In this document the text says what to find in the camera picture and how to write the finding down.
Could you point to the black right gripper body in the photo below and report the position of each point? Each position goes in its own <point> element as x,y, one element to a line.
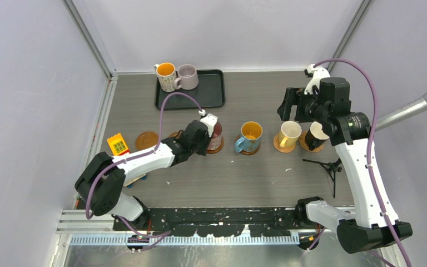
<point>319,109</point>

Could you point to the black serving tray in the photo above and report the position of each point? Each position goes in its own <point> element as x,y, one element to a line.
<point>209,93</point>

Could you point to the blue mug orange inside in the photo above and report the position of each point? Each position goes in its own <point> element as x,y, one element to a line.
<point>252,133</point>

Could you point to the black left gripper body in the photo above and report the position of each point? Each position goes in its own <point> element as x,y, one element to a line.
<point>200,148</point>

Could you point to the white mug orange inside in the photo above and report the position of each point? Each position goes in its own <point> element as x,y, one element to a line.
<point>166,75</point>

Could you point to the lilac mug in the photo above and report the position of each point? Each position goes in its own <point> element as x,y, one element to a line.
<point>187,77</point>

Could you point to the toy block house car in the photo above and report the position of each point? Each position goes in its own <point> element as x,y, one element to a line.
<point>119,147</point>

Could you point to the pink patterned mug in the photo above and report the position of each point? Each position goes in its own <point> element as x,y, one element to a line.
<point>216,137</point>

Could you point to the yellow mug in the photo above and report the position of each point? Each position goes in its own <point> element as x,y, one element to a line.
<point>290,132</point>

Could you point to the brown wooden coaster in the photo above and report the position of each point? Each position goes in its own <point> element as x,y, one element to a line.
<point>248,152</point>
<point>218,149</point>
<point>146,140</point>
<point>176,135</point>

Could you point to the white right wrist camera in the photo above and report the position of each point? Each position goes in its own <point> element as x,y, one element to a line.
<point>316,74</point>

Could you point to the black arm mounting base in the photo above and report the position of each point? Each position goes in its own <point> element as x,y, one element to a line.
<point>219,222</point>

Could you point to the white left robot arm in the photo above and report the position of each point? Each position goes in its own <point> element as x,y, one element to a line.
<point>102,181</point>

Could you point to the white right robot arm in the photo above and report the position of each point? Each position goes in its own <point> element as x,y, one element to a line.
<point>374,224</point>

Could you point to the silver microphone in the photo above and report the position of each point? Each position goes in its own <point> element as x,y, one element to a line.
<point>402,113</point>

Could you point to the black mug cream inside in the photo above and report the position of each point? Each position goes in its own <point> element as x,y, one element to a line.
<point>315,136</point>

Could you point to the woven rattan coaster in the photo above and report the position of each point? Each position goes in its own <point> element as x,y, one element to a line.
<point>277,146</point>
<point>304,145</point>

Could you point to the black microphone tripod stand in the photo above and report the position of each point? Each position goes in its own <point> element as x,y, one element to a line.
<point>331,169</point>

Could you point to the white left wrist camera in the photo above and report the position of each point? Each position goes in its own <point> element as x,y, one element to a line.
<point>209,120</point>

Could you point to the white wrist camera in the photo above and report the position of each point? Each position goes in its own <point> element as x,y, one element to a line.
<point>316,74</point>
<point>209,120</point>

